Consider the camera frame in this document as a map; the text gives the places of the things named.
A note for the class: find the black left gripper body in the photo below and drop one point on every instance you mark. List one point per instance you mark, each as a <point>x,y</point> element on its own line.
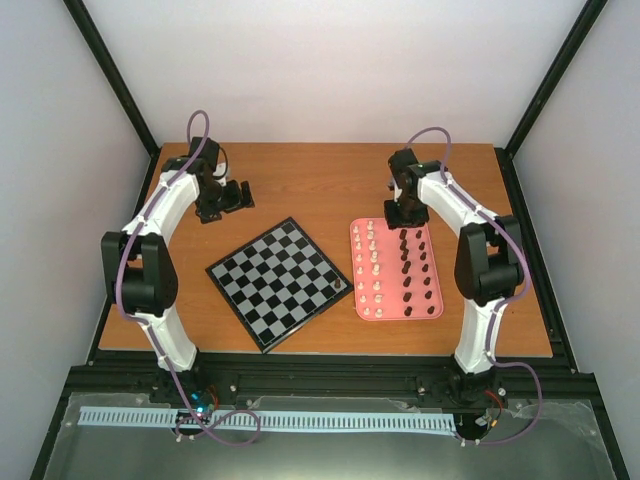
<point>212,201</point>

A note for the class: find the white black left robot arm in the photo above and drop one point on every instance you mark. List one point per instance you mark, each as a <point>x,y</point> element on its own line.
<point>140,277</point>

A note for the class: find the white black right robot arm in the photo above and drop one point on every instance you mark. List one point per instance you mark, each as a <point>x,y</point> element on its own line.
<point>489,264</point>

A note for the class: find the black left frame post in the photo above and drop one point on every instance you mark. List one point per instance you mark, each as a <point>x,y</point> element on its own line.
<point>102,55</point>

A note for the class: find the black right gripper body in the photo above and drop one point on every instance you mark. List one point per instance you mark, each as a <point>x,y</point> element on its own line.
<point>408,213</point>

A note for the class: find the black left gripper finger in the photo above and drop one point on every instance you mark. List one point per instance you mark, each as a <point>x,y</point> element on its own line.
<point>247,200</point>
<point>231,198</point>

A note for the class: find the black white chessboard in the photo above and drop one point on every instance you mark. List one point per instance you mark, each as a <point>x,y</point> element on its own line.
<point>278,282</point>

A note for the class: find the pink plastic tray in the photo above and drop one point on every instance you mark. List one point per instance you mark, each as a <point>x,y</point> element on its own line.
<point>390,275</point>

